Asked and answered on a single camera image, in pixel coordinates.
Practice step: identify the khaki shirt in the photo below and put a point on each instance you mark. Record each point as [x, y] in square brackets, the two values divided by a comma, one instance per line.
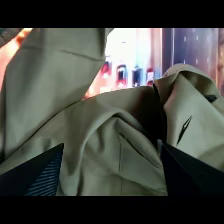
[100, 133]

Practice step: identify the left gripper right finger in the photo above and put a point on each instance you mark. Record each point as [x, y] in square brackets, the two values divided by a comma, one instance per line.
[193, 180]

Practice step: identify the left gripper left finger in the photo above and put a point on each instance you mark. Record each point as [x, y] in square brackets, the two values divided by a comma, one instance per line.
[30, 176]

